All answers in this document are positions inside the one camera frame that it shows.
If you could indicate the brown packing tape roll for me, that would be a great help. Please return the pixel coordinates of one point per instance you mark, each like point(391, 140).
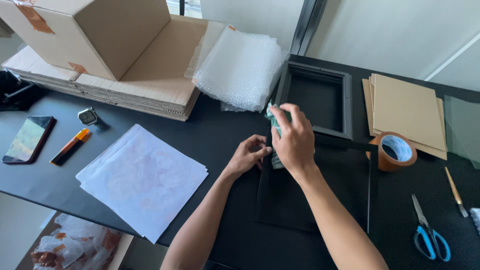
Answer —
point(390, 159)

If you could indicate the green cleaning cloth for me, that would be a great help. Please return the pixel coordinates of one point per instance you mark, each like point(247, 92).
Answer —
point(275, 118)

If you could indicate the taped brown cardboard box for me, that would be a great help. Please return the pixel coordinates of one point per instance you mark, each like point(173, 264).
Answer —
point(93, 33)

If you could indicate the stack of white paper sheets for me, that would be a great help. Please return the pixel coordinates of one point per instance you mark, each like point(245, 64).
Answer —
point(144, 180)

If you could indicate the orange and black marker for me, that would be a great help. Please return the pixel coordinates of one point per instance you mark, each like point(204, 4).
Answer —
point(69, 148)

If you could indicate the black desk device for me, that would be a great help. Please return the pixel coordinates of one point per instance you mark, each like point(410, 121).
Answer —
point(15, 92)

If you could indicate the black smartphone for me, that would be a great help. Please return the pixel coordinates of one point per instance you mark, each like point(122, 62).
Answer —
point(28, 139)

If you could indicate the stack of black picture frames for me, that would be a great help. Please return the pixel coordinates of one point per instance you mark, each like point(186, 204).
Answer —
point(318, 97)

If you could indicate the white crumpled cloth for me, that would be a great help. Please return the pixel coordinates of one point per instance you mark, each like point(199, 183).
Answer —
point(476, 219)

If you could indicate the person's right hand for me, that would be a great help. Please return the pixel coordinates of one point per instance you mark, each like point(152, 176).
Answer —
point(296, 146)

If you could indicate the dark metal window frame post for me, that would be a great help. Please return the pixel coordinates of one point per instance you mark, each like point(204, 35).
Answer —
point(305, 26)

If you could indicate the carton of waste bubble wrap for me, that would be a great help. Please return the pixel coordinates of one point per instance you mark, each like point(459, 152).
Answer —
point(75, 243)

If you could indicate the person's left hand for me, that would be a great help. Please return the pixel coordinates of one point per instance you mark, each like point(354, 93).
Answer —
point(245, 157)

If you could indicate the clear glass panes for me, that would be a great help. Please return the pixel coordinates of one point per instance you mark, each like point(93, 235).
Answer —
point(465, 127)

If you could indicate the stack of flattened cardboard cartons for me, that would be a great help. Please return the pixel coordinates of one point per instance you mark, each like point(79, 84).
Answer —
point(161, 86)

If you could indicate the stack of bubble wrap sheets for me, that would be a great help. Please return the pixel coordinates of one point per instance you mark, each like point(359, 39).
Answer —
point(240, 67)

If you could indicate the single black picture frame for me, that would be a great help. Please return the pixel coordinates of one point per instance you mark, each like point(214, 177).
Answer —
point(330, 187)

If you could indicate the brown backing board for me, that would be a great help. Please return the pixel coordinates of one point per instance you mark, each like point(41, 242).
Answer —
point(366, 105)
point(431, 152)
point(408, 108)

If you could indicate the silver digital wristwatch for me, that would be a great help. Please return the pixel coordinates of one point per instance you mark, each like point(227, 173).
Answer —
point(87, 117)

